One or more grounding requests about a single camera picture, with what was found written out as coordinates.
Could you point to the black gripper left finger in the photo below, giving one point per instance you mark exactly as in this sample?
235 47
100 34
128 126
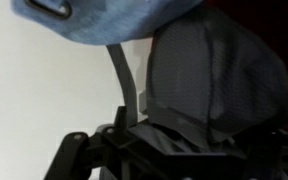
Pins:
84 153

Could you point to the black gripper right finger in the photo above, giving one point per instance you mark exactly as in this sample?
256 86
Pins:
267 160

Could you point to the grey fabric bag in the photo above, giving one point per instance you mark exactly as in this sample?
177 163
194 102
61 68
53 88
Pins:
210 76

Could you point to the light blue cap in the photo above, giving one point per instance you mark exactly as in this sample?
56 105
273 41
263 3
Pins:
117 23

